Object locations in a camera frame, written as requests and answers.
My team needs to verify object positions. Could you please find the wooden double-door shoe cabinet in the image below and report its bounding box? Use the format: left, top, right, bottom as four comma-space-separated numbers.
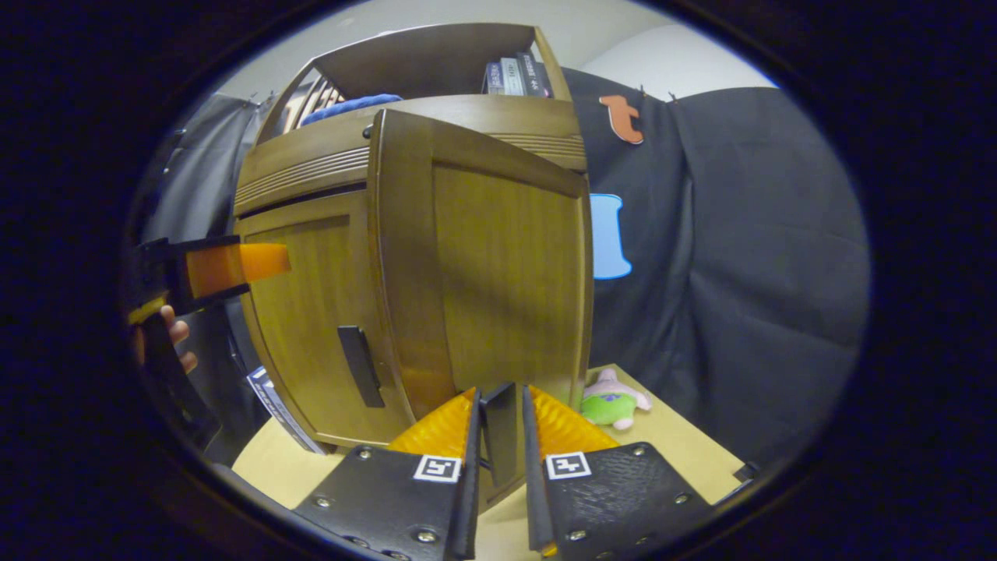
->
232, 22, 589, 453

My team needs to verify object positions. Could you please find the black backdrop cloth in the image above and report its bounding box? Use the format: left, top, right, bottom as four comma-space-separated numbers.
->
140, 66, 872, 468

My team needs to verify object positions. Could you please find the navy spine book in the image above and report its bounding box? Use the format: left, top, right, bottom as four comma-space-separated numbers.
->
246, 366, 328, 456

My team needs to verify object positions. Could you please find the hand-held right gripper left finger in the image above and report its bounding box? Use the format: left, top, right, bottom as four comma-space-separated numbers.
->
292, 386, 484, 561

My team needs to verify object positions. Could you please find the black spine book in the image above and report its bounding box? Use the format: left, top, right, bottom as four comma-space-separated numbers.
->
516, 51, 554, 98

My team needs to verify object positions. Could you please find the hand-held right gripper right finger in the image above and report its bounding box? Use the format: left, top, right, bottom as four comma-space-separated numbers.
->
520, 384, 713, 560

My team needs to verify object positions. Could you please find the pink green plush toy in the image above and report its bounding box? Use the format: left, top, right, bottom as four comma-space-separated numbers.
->
580, 368, 653, 431

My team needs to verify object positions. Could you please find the blue folded towel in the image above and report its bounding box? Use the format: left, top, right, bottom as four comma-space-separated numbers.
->
300, 93, 404, 127

